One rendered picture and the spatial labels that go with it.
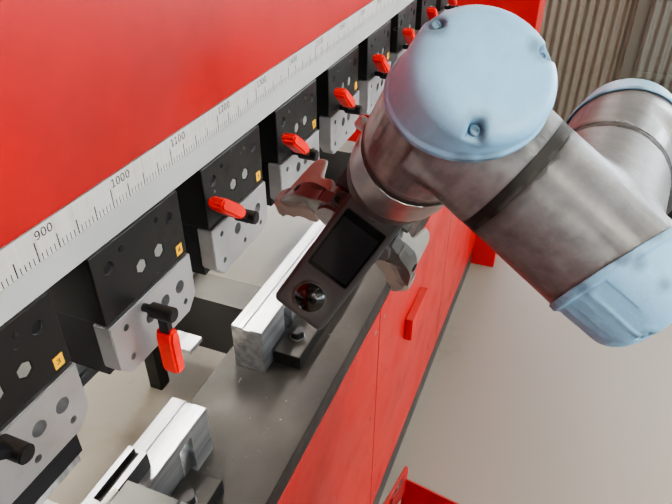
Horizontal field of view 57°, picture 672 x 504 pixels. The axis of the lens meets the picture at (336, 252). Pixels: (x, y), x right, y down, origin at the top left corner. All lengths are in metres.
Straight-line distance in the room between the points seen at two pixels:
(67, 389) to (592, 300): 0.49
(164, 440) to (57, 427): 0.30
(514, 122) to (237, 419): 0.85
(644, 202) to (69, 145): 0.45
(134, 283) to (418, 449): 1.57
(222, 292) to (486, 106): 1.07
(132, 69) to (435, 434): 1.76
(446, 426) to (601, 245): 1.91
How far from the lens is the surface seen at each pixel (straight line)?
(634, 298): 0.34
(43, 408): 0.65
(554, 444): 2.26
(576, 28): 4.20
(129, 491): 0.87
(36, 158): 0.57
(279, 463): 1.01
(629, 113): 0.44
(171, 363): 0.75
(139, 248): 0.70
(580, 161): 0.33
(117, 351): 0.71
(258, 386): 1.12
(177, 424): 0.96
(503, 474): 2.14
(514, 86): 0.31
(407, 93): 0.30
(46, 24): 0.57
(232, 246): 0.87
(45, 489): 0.76
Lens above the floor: 1.68
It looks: 35 degrees down
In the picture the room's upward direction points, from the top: straight up
